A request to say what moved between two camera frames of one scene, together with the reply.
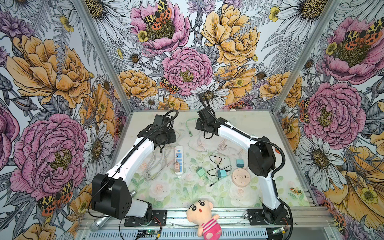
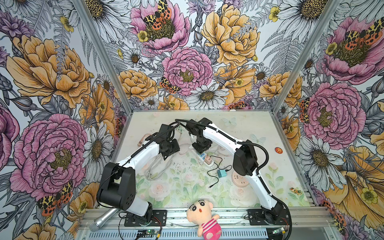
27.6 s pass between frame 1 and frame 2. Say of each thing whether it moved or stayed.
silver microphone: stayed
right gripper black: moved
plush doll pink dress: stayed
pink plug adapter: moved
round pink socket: stayed
